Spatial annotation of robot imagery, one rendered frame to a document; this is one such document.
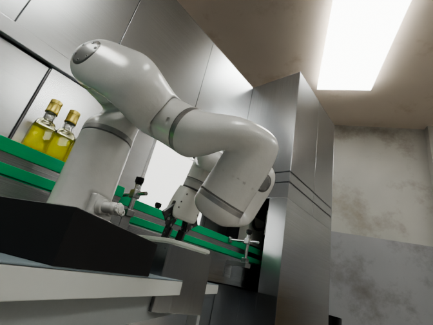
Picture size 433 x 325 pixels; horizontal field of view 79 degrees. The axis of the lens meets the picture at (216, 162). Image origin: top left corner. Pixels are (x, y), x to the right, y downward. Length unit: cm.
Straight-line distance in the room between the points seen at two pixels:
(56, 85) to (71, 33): 25
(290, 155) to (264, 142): 119
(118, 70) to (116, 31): 94
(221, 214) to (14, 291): 26
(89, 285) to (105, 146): 22
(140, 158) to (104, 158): 72
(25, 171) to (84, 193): 31
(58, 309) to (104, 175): 20
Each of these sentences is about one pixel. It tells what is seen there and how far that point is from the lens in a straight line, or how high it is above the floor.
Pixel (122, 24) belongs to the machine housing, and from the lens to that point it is 142.
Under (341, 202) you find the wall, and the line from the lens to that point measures 393.
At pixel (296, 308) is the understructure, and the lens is 162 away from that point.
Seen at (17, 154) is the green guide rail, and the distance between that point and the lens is 77.
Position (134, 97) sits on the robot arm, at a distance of 43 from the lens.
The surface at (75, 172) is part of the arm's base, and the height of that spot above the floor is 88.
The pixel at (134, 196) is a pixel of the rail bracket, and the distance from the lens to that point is 84.
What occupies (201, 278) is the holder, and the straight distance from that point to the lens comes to 80.
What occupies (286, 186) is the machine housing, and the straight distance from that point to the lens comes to 152.
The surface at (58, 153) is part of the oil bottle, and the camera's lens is 91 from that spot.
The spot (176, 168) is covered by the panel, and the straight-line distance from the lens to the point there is 133.
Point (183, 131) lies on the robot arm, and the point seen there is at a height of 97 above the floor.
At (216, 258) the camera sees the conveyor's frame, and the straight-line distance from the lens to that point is 127.
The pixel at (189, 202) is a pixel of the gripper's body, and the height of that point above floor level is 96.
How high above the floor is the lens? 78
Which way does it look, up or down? 23 degrees up
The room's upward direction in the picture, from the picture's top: 13 degrees clockwise
